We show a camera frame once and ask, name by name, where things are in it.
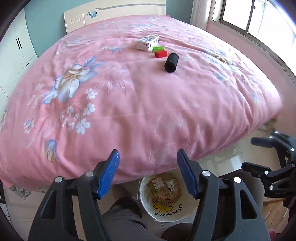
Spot white open printed box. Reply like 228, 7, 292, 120
136, 34, 160, 51

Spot cream wooden bed headboard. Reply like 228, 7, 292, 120
64, 0, 167, 35

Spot printed paper sheet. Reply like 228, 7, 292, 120
148, 178, 184, 204

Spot window with metal frame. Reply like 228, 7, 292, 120
209, 0, 296, 78

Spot floral bed sheet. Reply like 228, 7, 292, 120
9, 184, 50, 200

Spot white wardrobe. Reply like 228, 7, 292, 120
0, 7, 38, 100

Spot pale curtain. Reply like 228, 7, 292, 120
190, 0, 213, 30

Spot black cylinder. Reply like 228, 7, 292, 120
164, 53, 179, 73

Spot person's left leg grey trousers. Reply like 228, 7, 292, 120
101, 197, 149, 241

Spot person's right leg grey trousers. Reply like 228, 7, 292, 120
161, 222, 199, 241

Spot crumpled clear plastic bag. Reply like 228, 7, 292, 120
263, 118, 278, 131

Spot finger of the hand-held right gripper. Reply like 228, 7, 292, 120
242, 162, 271, 178
251, 130, 296, 168

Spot pink floral blanket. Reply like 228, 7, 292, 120
0, 15, 282, 193

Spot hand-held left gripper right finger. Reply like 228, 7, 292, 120
177, 148, 271, 241

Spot person's leg grey trousers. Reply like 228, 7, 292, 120
101, 197, 149, 241
161, 222, 199, 241

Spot cream plastic waste bucket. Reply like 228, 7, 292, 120
139, 173, 200, 223

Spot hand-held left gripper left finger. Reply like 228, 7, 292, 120
28, 149, 121, 241

